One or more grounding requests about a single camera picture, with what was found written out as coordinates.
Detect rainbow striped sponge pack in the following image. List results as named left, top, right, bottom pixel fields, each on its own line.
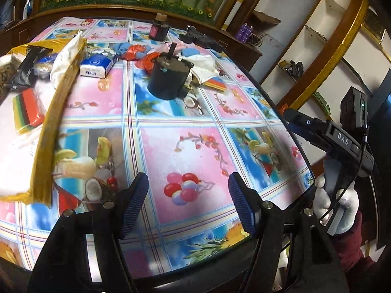
left=12, top=89, right=46, bottom=135

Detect blue tissue pack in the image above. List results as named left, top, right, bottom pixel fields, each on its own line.
left=79, top=54, right=117, bottom=79

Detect blue small cloth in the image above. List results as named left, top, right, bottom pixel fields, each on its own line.
left=112, top=42, right=131, bottom=59

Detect white cloth bag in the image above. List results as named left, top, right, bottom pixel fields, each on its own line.
left=50, top=30, right=84, bottom=87

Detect black packet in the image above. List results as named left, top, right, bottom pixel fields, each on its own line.
left=5, top=46, right=53, bottom=91

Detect blue and red striped sponge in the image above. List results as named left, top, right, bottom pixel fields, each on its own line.
left=202, top=77, right=227, bottom=92

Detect brown knitted sock bundle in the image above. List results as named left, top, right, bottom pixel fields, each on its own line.
left=0, top=54, right=21, bottom=105

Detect dark red sleeve forearm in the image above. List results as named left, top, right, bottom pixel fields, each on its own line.
left=331, top=212, right=375, bottom=276

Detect white-gloved right hand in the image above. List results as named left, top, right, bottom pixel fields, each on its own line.
left=312, top=175, right=359, bottom=235

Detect patterned plastic tablecloth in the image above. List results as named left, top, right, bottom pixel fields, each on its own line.
left=0, top=16, right=315, bottom=281

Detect black cylindrical motor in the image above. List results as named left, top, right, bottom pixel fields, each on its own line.
left=147, top=43, right=194, bottom=101

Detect yellow cardboard tray box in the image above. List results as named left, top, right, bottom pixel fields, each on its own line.
left=1, top=38, right=87, bottom=206

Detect purple bottles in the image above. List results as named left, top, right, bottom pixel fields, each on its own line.
left=235, top=22, right=253, bottom=43

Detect dark bottle with cork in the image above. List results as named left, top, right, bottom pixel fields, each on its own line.
left=148, top=13, right=170, bottom=42

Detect black gadget on table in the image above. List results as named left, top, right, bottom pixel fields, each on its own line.
left=179, top=26, right=224, bottom=53

